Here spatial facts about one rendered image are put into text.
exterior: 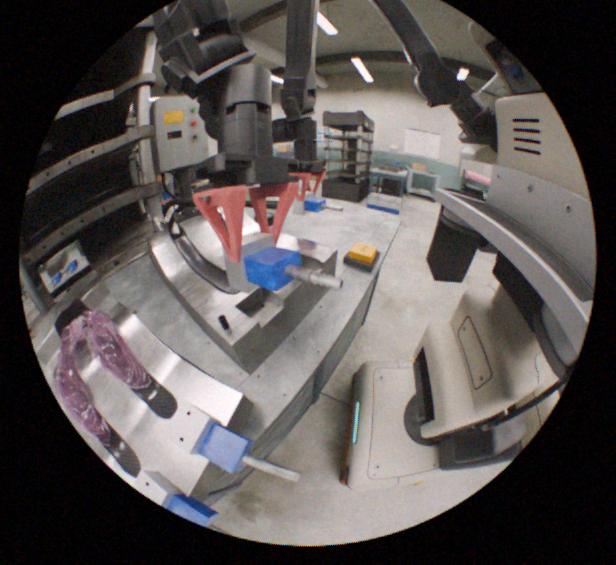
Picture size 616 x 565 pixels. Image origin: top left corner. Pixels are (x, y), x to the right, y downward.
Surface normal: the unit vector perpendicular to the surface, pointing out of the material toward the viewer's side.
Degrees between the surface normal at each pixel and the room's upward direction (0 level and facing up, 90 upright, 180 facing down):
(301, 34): 111
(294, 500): 1
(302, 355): 0
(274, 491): 0
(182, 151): 90
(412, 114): 90
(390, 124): 90
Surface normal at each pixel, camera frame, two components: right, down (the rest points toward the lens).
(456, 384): -0.14, -0.85
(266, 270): -0.55, 0.32
